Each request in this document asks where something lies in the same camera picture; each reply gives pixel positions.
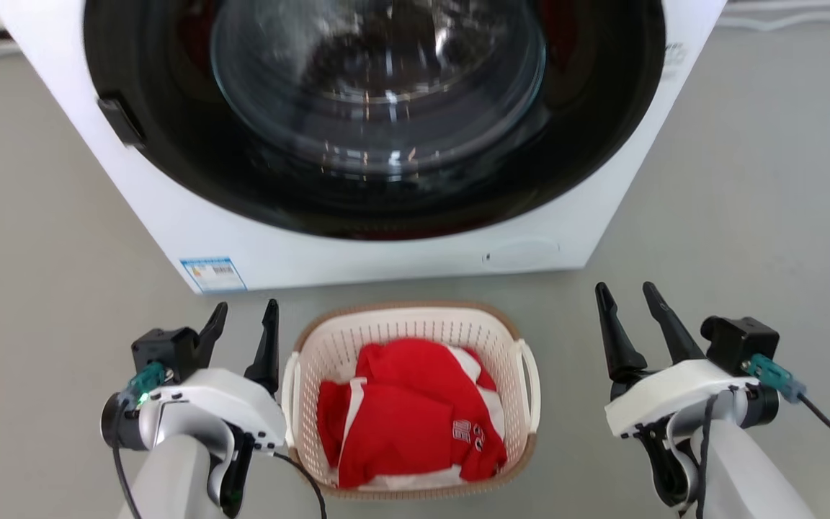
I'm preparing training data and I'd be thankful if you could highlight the black door handle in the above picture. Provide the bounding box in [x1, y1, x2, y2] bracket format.
[97, 96, 146, 149]

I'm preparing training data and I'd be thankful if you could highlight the blue energy label sticker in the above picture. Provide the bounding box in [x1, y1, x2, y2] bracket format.
[179, 257, 248, 293]

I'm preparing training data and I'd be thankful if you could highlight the red and white garment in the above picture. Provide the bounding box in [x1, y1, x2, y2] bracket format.
[316, 337, 508, 491]

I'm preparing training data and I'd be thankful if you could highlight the white washing machine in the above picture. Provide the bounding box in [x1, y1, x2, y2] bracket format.
[0, 0, 729, 295]

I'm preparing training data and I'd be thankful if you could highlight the cream plastic laundry basket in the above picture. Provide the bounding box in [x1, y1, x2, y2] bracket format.
[282, 301, 542, 501]

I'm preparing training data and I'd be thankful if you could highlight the black round washer door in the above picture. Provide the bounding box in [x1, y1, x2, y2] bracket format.
[84, 0, 668, 241]

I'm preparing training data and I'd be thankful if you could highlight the teal cable connector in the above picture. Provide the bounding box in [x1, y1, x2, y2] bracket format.
[120, 362, 169, 406]
[741, 354, 807, 403]

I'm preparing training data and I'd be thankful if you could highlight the round white filter cover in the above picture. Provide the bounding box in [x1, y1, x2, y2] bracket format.
[482, 240, 561, 272]

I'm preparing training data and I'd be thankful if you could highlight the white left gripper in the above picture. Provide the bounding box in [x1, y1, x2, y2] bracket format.
[138, 299, 288, 456]

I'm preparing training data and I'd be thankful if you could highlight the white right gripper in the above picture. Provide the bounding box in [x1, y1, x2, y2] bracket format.
[594, 282, 748, 440]

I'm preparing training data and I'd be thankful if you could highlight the white text sticker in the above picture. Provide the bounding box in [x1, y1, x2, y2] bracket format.
[664, 42, 690, 80]

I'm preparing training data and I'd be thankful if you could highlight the steel washer drum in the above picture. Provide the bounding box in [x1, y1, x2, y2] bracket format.
[242, 0, 524, 98]

